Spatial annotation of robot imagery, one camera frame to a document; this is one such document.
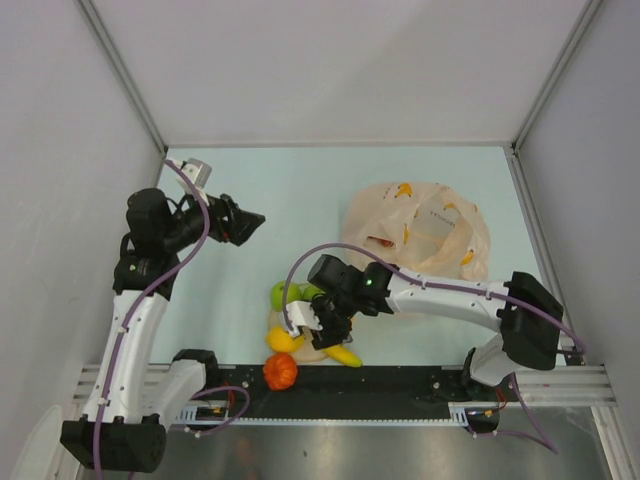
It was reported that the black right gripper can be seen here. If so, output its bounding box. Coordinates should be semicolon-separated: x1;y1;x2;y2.
305;291;358;351

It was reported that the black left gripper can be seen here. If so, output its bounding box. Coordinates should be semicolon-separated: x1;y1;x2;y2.
161;185;263;252

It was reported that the green fake apple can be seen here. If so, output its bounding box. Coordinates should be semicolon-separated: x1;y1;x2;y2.
270;281;303;312
302;285;324;302

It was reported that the yellow fake banana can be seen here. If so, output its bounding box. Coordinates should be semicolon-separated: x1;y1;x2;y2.
323;345;363;368

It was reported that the yellow fake lemon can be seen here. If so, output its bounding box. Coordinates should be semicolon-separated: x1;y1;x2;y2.
265;326;304;354

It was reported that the translucent peach plastic bag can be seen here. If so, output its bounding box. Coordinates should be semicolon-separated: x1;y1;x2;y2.
341;182;491;281

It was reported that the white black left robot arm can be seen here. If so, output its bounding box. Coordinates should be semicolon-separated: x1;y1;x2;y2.
60;188;266;473

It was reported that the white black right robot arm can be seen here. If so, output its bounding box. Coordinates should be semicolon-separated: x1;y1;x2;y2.
307;254;564;401

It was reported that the round cream green plate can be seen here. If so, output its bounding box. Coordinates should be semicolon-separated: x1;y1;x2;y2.
267;310;327;363

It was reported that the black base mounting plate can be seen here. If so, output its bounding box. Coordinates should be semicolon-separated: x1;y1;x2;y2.
176;365;518;430

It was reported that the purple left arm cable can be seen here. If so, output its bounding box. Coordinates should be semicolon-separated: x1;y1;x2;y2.
92;159;251;480

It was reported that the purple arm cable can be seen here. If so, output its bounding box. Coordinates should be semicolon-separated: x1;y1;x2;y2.
282;242;587;455
92;159;251;480

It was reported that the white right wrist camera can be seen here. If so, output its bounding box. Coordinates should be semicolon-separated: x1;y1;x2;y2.
279;300;323;338

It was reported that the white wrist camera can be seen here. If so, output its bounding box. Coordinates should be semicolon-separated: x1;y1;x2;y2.
279;300;323;338
164;158;212;205

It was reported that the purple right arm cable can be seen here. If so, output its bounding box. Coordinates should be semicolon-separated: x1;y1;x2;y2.
282;242;587;455

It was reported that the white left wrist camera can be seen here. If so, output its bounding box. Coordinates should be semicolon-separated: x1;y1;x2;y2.
164;158;212;205

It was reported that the white slotted cable duct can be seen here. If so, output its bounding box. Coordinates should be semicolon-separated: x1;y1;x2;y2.
174;401;469;428

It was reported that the aluminium frame rail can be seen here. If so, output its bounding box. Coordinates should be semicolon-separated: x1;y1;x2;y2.
72;364;616;406

